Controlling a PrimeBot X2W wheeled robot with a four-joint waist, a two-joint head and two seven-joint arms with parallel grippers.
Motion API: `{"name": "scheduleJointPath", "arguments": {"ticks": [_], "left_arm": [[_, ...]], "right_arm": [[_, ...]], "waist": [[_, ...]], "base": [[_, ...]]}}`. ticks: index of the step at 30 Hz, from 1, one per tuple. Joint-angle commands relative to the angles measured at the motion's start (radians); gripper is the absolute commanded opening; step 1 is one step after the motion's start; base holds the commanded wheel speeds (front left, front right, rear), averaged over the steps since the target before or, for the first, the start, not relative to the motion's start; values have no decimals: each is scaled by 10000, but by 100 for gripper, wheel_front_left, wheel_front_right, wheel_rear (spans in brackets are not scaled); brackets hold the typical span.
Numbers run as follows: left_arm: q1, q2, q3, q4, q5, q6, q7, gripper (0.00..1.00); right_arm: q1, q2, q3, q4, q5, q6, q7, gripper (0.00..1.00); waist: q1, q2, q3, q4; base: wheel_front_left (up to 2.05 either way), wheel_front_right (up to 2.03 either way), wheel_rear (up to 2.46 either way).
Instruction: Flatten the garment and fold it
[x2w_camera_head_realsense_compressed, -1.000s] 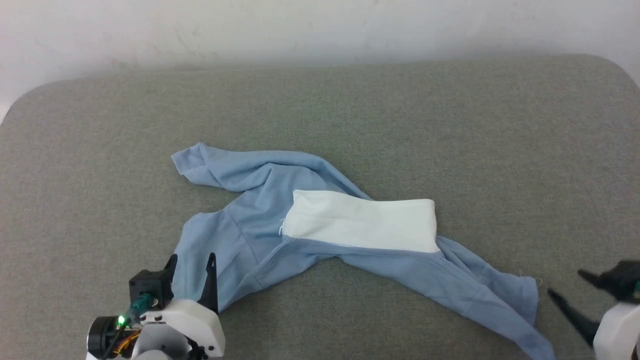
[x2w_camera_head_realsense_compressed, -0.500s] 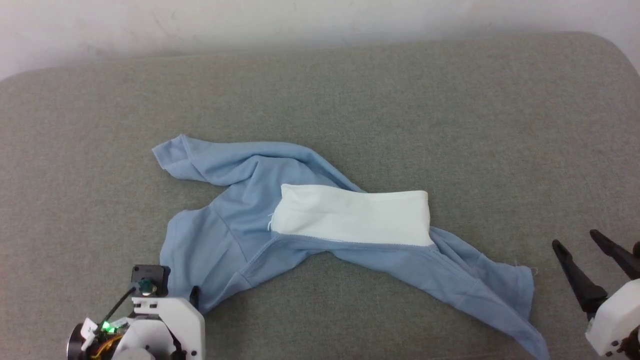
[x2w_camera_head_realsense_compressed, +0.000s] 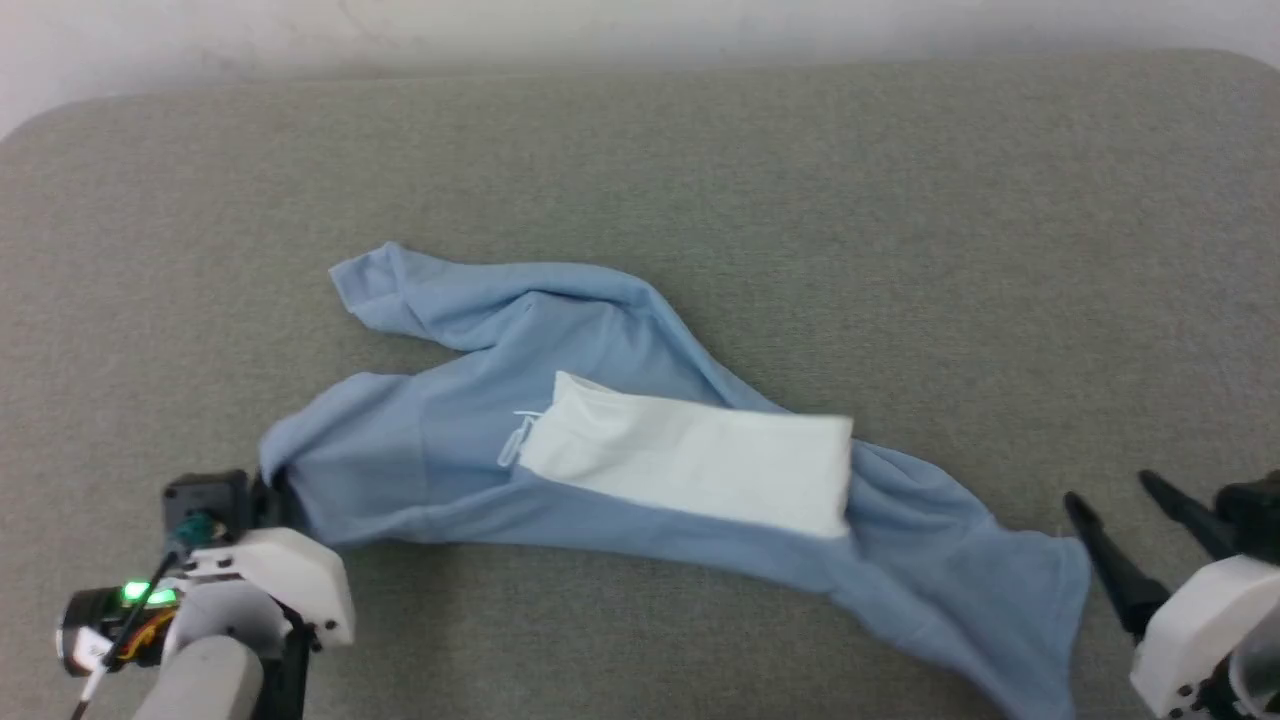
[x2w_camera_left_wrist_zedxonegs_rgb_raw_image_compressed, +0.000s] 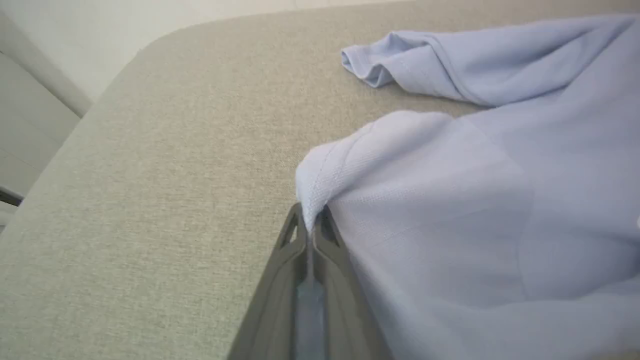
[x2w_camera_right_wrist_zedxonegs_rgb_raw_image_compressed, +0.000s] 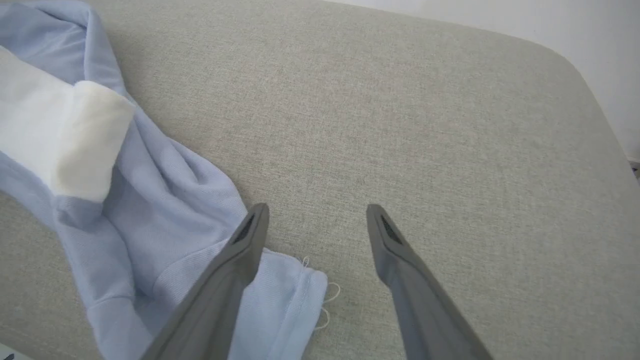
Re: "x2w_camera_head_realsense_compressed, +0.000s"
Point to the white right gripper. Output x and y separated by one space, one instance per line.
1190 630

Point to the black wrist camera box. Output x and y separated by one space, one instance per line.
215 495
1250 515

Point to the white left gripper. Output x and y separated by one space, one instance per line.
290 580

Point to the grey fabric sofa seat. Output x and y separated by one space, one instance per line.
800 200

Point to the light blue white shirt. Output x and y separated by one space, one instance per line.
650 350

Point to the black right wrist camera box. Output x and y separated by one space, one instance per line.
1250 515

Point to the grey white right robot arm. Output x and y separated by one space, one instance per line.
1260 675

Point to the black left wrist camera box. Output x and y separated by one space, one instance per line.
215 495

